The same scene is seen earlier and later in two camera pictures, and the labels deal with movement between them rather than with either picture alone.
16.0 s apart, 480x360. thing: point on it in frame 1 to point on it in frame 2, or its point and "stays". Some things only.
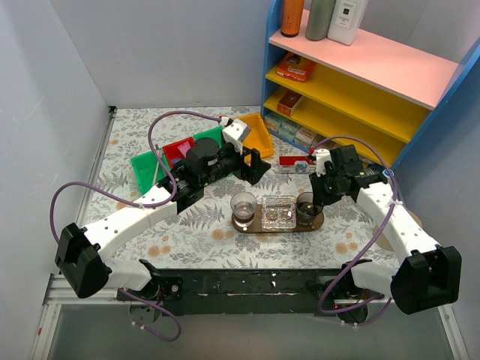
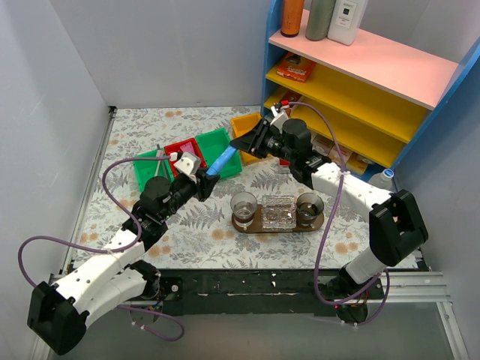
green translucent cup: x=306 y=211 stays
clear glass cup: x=243 y=205 stays
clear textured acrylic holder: x=278 y=213 stays
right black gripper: x=319 y=187 to x=260 y=136
